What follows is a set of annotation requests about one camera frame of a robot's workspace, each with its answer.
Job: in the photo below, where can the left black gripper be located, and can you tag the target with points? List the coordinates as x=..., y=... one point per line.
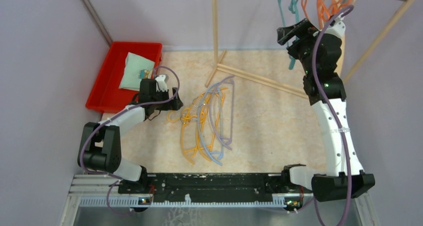
x=174, y=104

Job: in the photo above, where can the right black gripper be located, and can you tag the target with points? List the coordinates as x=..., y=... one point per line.
x=304, y=29

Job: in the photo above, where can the teal plastic hanger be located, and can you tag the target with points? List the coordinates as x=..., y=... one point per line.
x=293, y=8

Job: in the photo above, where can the orange plastic hanger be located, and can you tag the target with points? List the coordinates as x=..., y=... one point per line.
x=322, y=12
x=315, y=11

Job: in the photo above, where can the beige plastic hanger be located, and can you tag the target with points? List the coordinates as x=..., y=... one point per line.
x=340, y=61

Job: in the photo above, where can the light blue plastic hanger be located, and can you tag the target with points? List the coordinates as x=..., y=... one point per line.
x=215, y=108

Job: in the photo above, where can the lilac plastic hanger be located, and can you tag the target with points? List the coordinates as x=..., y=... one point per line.
x=231, y=118

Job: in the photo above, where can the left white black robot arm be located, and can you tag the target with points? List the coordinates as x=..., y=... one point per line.
x=100, y=148

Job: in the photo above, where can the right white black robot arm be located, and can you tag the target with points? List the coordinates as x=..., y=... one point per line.
x=328, y=100

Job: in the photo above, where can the light green folded cloth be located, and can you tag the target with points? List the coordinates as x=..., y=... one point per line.
x=136, y=68

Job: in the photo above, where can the red plastic tray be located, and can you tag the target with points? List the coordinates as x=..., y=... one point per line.
x=105, y=95

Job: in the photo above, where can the wooden clothes rack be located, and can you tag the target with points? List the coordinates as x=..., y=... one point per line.
x=217, y=58

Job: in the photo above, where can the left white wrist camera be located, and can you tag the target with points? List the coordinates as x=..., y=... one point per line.
x=161, y=83

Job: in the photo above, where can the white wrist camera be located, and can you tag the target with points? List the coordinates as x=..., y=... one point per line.
x=161, y=83
x=337, y=28

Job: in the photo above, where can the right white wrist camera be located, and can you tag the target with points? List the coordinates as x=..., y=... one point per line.
x=337, y=28

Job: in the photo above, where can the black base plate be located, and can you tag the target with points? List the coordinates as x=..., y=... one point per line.
x=213, y=187

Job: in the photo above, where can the aluminium frame rail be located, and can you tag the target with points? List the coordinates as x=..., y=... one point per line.
x=102, y=190

